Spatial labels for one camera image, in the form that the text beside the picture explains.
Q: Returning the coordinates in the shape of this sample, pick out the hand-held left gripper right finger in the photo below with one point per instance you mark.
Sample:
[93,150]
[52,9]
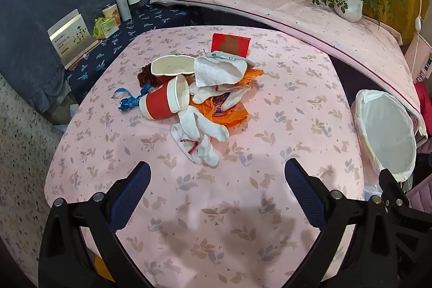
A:
[303,197]

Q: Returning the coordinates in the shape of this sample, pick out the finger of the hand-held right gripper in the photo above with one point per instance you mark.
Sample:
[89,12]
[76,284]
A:
[391,186]

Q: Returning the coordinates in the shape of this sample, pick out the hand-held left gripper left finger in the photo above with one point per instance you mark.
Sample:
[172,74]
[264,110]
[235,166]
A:
[131,193]

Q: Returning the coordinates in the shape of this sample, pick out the trash bin with white bag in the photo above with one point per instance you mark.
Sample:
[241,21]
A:
[384,132]

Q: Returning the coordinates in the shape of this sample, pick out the red paper cup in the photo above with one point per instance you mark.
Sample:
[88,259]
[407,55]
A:
[158,104]

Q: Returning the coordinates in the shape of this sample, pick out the orange plastic bag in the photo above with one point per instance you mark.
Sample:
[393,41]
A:
[233,114]

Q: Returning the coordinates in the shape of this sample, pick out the pink leaf-print tablecloth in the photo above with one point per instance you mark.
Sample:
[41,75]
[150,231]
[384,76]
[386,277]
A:
[236,146]

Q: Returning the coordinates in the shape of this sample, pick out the blue ribbon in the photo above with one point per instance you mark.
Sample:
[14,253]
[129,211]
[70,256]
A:
[130,102]

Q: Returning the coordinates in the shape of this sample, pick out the dark red velvet scrunchie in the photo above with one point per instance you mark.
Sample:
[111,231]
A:
[148,77]

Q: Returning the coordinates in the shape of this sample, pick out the pink and white appliance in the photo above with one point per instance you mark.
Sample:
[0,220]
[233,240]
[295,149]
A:
[418,51]

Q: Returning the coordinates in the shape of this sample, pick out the white card on wooden stand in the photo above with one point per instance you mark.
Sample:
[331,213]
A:
[69,38]

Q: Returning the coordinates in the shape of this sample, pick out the small green box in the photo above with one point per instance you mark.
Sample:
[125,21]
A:
[104,28]

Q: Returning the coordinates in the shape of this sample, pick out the navy floral cloth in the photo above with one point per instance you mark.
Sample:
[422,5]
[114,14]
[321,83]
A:
[141,21]

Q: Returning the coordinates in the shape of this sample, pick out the red envelope with gold print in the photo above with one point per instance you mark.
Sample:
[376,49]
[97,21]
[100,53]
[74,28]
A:
[221,41]

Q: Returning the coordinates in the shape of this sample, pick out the small yellow-print tin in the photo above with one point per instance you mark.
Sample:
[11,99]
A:
[111,13]

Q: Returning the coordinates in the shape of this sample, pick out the tall white bottle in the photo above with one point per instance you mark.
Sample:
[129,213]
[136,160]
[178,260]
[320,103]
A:
[122,6]

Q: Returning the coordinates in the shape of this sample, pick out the pale pink shelf cloth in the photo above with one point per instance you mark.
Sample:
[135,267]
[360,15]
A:
[287,4]

